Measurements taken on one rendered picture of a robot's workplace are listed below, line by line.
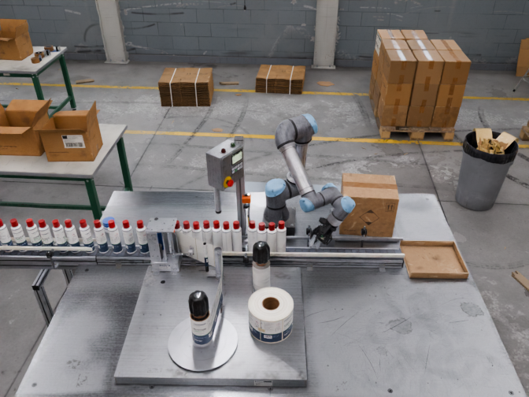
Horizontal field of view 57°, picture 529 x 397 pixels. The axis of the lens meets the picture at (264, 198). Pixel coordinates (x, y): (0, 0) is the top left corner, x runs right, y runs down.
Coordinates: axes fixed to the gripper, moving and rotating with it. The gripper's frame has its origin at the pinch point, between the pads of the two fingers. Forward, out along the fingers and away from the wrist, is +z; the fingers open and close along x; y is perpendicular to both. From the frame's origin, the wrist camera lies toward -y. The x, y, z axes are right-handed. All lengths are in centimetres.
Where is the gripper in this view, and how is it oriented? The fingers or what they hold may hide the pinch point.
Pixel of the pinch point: (311, 244)
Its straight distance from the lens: 263.8
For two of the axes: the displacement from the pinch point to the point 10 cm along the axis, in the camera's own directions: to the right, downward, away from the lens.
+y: -0.2, 5.7, -8.2
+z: -5.0, 7.0, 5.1
